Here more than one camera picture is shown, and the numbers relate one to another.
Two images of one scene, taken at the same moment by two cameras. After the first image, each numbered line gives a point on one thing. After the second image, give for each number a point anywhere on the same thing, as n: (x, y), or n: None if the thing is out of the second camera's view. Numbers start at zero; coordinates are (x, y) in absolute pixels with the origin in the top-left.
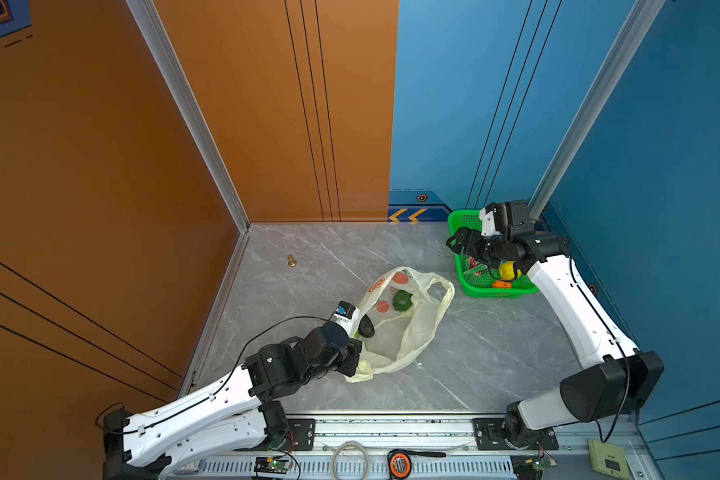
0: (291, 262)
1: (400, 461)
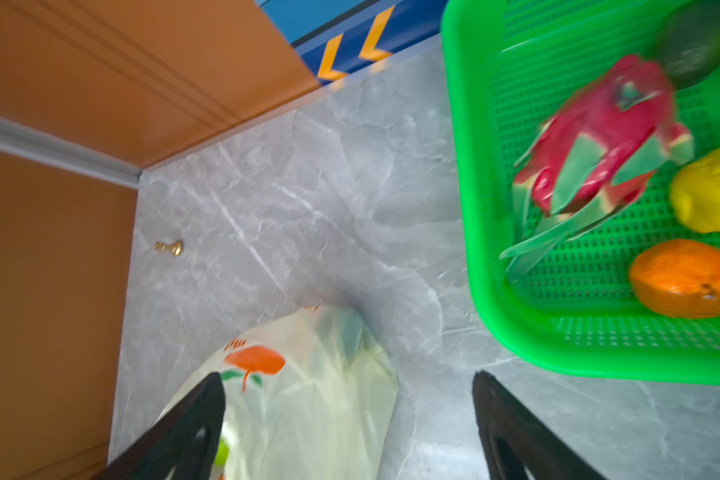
0: (177, 248)
1: None
